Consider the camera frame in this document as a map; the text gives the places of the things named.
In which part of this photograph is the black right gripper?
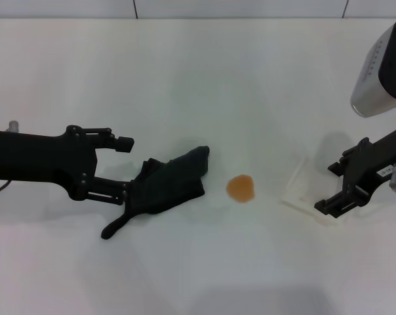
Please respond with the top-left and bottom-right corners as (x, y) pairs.
(313, 129), (396, 219)

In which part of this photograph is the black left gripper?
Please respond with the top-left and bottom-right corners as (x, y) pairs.
(0, 124), (135, 206)

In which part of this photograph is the clear plastic cup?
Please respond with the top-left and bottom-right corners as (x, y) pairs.
(280, 156), (347, 227)

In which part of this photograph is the dark blue rag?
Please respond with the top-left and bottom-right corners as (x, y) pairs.
(100, 145), (211, 240)

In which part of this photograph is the orange-brown liquid stain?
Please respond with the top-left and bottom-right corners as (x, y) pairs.
(226, 175), (256, 203)

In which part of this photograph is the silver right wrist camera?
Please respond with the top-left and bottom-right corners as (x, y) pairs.
(349, 20), (396, 118)

